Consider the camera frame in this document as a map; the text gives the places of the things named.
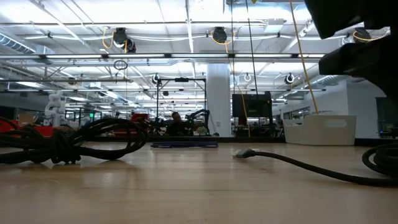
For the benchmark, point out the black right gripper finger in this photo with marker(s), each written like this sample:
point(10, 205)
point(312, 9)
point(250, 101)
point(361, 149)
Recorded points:
point(342, 62)

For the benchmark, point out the black background robot arm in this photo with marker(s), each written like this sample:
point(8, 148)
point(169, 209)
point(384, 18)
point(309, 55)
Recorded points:
point(199, 113)

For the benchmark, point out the white plastic bin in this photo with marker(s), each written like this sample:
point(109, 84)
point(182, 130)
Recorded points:
point(311, 132)

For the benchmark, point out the black monitor screen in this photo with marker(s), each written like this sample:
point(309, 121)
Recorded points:
point(252, 105)

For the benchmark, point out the white square column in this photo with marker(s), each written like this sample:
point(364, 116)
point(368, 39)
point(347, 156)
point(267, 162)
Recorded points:
point(219, 99)

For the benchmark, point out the long ceiling light strip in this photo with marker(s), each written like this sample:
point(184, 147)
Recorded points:
point(199, 56)

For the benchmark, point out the person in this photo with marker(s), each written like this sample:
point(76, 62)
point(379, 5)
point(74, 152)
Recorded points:
point(176, 118)

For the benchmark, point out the red box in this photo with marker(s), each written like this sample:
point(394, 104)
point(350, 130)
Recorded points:
point(140, 116)

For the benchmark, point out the black metal rig frame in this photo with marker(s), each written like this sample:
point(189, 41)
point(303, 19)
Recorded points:
point(182, 79)

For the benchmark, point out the silver ventilation duct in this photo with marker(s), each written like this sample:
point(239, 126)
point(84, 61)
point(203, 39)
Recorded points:
point(15, 45)

